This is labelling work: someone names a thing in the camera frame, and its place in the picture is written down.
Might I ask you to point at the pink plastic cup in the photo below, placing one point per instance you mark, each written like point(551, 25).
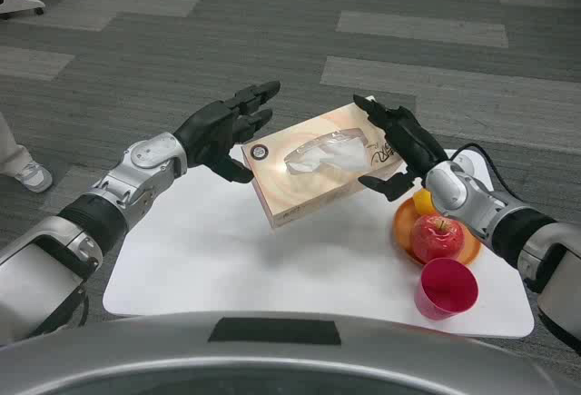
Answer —
point(447, 293)

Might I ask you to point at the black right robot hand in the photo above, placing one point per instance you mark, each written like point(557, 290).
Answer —
point(415, 141)

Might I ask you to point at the silver robot chest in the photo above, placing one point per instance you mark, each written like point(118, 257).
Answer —
point(136, 358)

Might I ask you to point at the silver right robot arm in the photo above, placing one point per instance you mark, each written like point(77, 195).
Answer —
point(499, 218)

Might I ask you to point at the red apple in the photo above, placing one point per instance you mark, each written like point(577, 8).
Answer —
point(436, 238)

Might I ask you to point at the orange plate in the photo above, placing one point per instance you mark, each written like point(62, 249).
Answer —
point(401, 231)

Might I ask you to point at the white computer mouse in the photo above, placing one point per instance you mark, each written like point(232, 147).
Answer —
point(467, 162)

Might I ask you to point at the white chair base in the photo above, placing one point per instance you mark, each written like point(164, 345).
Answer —
point(20, 4)

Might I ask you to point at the person in beige trousers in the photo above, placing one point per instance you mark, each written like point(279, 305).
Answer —
point(13, 154)

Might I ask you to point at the yellow fruit piece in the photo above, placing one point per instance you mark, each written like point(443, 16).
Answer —
point(422, 202)

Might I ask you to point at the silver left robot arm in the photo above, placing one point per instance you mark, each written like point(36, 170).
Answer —
point(113, 195)

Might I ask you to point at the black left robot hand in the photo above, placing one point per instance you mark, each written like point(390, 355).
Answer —
point(209, 129)

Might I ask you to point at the beige tissue box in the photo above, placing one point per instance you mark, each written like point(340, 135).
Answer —
point(290, 186)

